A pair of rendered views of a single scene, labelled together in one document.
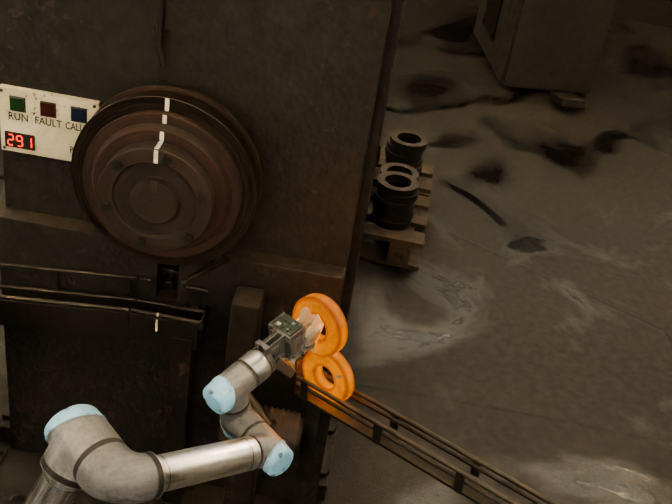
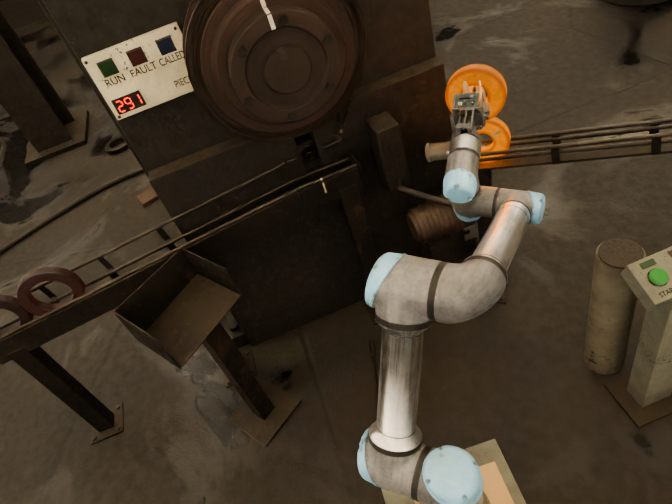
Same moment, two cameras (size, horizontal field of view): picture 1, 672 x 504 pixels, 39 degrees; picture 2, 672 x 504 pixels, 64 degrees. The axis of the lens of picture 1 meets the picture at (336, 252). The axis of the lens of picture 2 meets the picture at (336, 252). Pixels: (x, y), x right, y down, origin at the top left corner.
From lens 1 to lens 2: 108 cm
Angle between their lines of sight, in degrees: 12
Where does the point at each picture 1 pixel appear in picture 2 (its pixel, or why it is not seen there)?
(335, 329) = (498, 85)
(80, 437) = (413, 280)
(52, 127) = (149, 72)
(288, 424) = not seen: hidden behind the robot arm
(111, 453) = (455, 275)
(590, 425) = (586, 103)
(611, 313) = (532, 38)
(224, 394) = (468, 181)
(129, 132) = (232, 17)
